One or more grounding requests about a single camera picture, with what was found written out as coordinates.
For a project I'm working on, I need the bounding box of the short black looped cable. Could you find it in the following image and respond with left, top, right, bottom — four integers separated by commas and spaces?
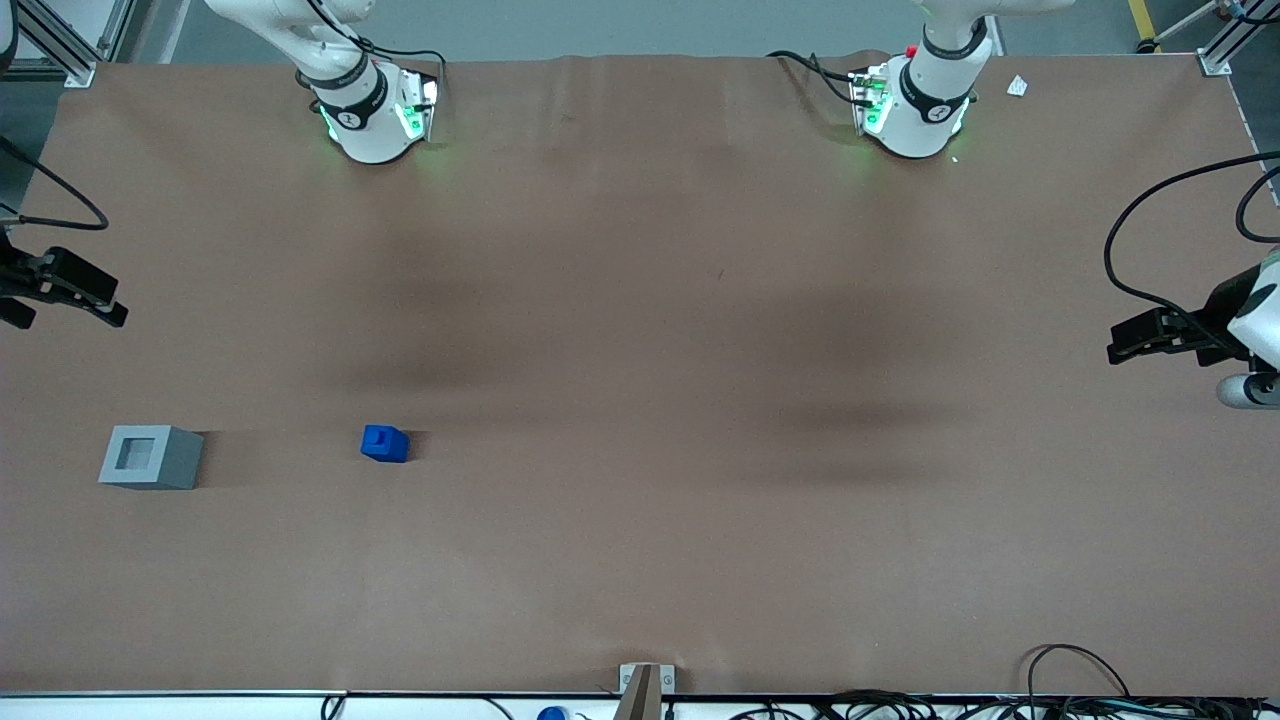
1236, 165, 1280, 244

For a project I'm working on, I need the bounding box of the gray square base block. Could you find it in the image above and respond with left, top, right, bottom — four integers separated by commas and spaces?
98, 426, 204, 491

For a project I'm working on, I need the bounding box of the blue plastic part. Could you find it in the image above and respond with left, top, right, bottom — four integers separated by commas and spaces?
361, 425, 410, 463

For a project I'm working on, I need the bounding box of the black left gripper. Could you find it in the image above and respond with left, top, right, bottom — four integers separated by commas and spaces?
1107, 265, 1263, 366

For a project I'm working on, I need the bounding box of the gray rod with black foot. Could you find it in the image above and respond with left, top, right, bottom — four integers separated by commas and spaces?
1137, 0, 1229, 54

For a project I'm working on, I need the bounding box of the brown table cover sheet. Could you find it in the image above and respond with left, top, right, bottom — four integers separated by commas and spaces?
0, 50, 1280, 697

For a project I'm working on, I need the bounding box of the black cable bundle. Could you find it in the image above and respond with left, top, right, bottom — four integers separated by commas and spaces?
735, 690, 1280, 720

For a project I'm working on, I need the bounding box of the black left arm base cable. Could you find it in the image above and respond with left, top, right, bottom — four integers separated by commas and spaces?
768, 50, 867, 107

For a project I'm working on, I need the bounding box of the black cable loop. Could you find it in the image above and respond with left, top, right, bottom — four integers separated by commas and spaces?
1027, 644, 1131, 701

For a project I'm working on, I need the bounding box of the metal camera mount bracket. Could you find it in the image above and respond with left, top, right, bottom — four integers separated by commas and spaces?
619, 663, 676, 720

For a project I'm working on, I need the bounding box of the long black left gripper cable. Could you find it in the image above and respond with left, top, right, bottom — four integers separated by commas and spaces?
1104, 150, 1280, 336

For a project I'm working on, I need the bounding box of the aluminum frame post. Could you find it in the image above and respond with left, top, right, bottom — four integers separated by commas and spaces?
1197, 0, 1280, 77
15, 0, 136, 89

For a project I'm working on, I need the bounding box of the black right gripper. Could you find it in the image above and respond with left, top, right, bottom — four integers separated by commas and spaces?
0, 247, 128, 329

